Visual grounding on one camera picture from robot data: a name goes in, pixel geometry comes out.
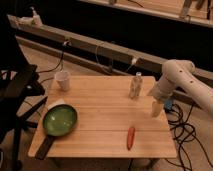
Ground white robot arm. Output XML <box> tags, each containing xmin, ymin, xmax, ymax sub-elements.
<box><xmin>149</xmin><ymin>60</ymin><xmax>213</xmax><ymax>117</ymax></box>

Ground clear plastic bottle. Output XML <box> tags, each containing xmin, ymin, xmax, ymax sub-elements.
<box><xmin>129</xmin><ymin>72</ymin><xmax>142</xmax><ymax>99</ymax></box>

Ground blue box on floor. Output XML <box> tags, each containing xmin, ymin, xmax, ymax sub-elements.
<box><xmin>164</xmin><ymin>99</ymin><xmax>173</xmax><ymax>111</ymax></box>

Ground orange carrot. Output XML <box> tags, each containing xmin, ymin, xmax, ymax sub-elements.
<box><xmin>127</xmin><ymin>126</ymin><xmax>135</xmax><ymax>150</ymax></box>

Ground white paper cup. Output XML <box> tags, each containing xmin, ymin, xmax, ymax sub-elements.
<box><xmin>54</xmin><ymin>70</ymin><xmax>70</xmax><ymax>91</ymax></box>

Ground green frying pan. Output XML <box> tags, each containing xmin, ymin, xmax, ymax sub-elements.
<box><xmin>35</xmin><ymin>104</ymin><xmax>78</xmax><ymax>160</ymax></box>

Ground black tripod stand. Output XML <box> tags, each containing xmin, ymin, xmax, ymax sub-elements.
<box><xmin>0</xmin><ymin>12</ymin><xmax>47</xmax><ymax>171</ymax></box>

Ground black floor cables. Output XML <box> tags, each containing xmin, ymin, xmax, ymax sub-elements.
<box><xmin>165</xmin><ymin>103</ymin><xmax>213</xmax><ymax>171</ymax></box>

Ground long metal rail beam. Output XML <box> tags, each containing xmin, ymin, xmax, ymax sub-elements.
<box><xmin>8</xmin><ymin>15</ymin><xmax>213</xmax><ymax>106</ymax></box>

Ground white device on rail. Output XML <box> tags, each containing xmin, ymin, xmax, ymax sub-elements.
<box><xmin>19</xmin><ymin>7</ymin><xmax>43</xmax><ymax>27</ymax></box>

